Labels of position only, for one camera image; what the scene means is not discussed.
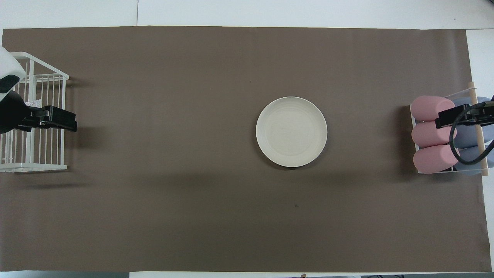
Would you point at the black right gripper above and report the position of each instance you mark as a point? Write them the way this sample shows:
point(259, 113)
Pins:
point(484, 117)

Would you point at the pink plastic cup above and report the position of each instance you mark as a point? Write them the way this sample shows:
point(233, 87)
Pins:
point(426, 107)
point(432, 159)
point(428, 134)

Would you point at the silver foil bag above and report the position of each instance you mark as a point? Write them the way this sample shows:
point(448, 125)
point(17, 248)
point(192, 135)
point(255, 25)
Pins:
point(34, 103)

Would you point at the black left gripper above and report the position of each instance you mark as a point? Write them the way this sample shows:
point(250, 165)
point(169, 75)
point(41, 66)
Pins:
point(11, 112)

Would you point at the white cup holder rack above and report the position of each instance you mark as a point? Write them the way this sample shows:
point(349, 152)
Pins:
point(480, 154)

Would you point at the brown table mat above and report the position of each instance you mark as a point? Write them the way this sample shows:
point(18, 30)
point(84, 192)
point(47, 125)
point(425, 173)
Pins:
point(193, 216)

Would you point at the cream round plate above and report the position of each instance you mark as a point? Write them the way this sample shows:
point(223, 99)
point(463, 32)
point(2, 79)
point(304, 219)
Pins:
point(291, 132)

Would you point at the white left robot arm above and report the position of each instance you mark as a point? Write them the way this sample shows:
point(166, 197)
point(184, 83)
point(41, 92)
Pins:
point(9, 63)

